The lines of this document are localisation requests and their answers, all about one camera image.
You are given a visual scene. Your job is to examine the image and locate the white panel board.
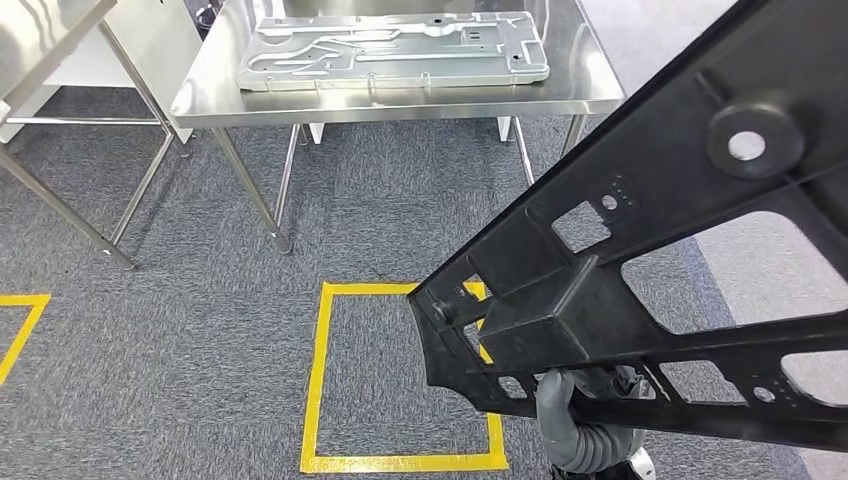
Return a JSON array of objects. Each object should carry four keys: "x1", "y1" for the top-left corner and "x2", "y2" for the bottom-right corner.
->
[{"x1": 0, "y1": 0, "x2": 203, "y2": 146}]

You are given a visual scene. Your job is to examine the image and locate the grey metal panel part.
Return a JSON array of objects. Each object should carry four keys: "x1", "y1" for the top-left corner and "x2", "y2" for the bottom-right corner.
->
[{"x1": 236, "y1": 11, "x2": 551, "y2": 93}]

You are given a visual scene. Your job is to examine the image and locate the steel frame table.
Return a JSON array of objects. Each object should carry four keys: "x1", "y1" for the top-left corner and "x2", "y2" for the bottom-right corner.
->
[{"x1": 0, "y1": 0, "x2": 193, "y2": 272}]

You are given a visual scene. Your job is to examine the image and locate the black plastic frame part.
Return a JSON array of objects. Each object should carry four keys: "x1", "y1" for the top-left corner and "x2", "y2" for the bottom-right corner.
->
[{"x1": 407, "y1": 0, "x2": 848, "y2": 455}]

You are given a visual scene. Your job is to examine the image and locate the stainless steel workbench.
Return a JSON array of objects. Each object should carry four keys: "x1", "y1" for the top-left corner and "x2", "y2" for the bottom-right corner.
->
[{"x1": 170, "y1": 0, "x2": 627, "y2": 256}]

